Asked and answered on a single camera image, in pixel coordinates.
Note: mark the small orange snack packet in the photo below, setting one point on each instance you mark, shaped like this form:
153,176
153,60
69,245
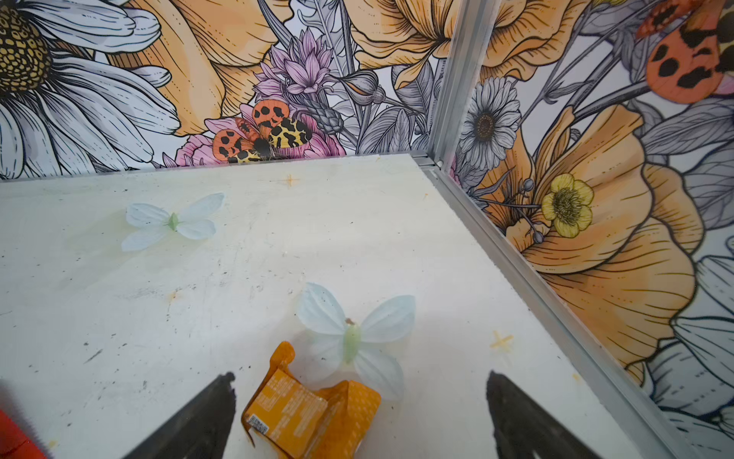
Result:
299,423

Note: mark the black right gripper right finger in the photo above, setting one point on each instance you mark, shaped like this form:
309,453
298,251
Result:
523,429

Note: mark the red snack packet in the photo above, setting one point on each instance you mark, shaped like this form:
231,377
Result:
14,443

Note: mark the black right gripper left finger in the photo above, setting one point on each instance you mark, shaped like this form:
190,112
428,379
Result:
200,429

